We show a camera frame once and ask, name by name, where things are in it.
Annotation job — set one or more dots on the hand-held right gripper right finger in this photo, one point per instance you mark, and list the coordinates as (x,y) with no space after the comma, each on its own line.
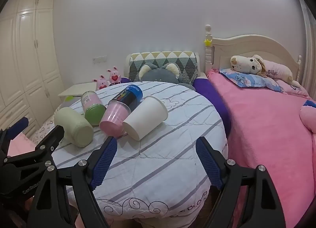
(207,162)

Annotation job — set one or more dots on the white wall socket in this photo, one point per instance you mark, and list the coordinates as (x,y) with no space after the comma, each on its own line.
(98,59)

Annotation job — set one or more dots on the blue printed pillow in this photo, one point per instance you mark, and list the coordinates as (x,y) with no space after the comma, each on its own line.
(244,78)

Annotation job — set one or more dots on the pink bunny plush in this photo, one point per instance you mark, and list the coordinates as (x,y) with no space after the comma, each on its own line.
(114,77)
(101,83)

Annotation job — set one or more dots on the white paper cup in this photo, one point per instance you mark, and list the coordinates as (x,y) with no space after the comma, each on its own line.
(145,119)

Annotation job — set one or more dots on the yellow crown ornament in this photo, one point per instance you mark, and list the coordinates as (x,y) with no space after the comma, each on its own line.
(208,42)

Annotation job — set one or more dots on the small white table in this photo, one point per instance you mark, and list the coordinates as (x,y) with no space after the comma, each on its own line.
(79,89)

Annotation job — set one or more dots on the black can with blue cap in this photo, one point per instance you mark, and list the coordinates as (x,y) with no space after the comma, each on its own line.
(129,95)

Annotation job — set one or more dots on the cream wardrobe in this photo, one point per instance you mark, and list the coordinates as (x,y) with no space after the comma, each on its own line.
(27,57)

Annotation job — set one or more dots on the pink bed with headboard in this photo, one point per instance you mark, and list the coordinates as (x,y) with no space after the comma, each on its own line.
(259,131)

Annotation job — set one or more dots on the triangle patterned cushion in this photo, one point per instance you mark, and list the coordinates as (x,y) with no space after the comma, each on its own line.
(172,57)

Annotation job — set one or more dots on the pink jar with green lid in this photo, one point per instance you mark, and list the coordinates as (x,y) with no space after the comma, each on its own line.
(90,103)

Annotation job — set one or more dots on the grey plush toy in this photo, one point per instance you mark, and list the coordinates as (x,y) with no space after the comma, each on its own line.
(158,73)

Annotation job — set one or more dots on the white curtain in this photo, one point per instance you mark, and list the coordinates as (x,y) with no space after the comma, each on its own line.
(309,40)

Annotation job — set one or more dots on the cream wooden bed headboard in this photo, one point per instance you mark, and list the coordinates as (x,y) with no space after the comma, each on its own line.
(229,47)

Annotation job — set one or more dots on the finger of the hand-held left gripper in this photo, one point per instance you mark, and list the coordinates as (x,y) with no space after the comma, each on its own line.
(16,128)
(53,137)

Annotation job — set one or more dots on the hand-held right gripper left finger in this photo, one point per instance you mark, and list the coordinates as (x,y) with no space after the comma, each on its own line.
(105,160)

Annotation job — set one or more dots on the pale green cup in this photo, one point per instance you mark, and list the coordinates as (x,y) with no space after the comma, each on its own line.
(74,126)

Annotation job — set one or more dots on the pink plush pillow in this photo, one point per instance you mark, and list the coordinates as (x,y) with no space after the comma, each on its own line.
(308,119)

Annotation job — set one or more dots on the white dog plush toy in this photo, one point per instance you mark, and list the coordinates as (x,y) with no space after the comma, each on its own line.
(246,63)

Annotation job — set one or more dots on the white printed bedsheet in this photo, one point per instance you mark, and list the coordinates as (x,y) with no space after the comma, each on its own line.
(43,129)

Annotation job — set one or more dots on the pink plastic cup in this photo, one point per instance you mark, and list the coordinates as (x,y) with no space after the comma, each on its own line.
(112,119)

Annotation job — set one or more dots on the purple bedsheet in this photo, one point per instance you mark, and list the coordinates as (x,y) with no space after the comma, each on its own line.
(212,94)

